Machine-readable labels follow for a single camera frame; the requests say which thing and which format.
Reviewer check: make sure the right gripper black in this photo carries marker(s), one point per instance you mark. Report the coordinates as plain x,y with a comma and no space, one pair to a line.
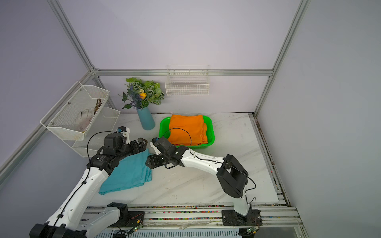
154,158

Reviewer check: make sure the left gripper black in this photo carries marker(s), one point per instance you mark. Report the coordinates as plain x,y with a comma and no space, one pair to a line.
142,147

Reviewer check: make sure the green plastic basket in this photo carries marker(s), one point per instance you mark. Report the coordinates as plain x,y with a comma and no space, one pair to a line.
165,132

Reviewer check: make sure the teal pants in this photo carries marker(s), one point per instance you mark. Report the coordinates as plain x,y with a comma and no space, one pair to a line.
131,172

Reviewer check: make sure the orange pants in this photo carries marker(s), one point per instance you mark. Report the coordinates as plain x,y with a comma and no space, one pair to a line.
187,130

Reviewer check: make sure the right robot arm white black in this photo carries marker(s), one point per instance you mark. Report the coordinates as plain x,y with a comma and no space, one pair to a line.
232,176

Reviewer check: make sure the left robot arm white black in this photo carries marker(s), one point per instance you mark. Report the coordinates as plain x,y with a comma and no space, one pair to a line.
66,221

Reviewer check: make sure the teal vase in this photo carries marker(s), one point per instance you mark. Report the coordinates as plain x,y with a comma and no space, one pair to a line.
146,119

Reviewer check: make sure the clear glove in shelf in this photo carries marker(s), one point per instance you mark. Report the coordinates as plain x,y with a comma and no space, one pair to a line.
83,119

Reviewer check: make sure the white mesh two-tier shelf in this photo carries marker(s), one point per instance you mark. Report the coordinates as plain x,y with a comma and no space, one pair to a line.
60,120

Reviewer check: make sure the artificial flower bouquet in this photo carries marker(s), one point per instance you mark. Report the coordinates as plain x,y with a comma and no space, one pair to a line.
141,93

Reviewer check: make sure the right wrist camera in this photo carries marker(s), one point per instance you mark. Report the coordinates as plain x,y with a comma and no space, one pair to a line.
153,149

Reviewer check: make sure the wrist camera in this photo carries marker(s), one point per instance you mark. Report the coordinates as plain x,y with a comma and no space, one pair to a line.
153,149
125,133

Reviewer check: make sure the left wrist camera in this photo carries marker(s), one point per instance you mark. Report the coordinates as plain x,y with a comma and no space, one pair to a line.
125,133

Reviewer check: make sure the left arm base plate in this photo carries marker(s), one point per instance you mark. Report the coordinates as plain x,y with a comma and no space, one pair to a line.
134,219

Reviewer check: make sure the white wire wall basket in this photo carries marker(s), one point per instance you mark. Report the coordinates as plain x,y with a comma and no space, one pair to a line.
186,80

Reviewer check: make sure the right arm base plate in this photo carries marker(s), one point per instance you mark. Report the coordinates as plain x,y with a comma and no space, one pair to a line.
231,218

